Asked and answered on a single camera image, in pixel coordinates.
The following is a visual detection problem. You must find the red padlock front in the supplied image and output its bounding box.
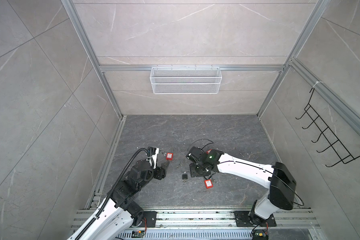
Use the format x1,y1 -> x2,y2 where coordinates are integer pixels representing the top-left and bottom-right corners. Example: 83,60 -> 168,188
204,179 -> 214,189

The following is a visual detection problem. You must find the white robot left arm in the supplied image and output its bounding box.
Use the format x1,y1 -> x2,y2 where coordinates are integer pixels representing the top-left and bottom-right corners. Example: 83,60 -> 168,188
68,160 -> 170,240

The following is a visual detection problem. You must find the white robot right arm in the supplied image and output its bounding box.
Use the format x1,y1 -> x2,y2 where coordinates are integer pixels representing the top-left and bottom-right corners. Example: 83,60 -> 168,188
186,147 -> 297,225

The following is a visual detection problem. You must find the red padlock long shackle left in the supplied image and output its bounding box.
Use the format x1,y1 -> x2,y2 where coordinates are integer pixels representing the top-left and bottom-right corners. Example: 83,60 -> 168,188
165,147 -> 178,161

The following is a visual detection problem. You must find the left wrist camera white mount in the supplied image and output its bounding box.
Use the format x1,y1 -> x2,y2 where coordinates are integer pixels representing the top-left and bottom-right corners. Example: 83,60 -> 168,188
147,147 -> 160,169

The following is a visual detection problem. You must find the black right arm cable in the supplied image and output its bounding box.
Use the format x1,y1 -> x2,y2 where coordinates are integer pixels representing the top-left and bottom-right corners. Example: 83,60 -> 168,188
187,138 -> 214,151

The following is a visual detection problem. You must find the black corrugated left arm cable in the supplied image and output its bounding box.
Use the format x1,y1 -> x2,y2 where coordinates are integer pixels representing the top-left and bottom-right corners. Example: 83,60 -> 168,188
73,147 -> 151,240

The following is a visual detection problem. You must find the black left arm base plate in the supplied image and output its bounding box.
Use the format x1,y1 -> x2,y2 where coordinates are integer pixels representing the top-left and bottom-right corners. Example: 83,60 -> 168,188
140,211 -> 158,228

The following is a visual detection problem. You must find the aluminium front rail frame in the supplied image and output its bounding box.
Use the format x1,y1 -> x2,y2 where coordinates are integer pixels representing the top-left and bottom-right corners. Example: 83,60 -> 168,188
68,206 -> 322,240

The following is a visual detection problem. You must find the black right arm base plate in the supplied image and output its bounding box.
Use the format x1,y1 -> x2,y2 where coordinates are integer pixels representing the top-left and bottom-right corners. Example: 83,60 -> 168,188
234,211 -> 277,227

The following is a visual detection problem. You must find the white wire mesh basket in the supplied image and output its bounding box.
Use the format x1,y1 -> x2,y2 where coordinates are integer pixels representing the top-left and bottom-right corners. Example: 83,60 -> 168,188
150,67 -> 223,95

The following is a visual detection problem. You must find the black wire hook rack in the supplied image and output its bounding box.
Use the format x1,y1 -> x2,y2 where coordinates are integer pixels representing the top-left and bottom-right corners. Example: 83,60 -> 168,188
295,88 -> 360,168

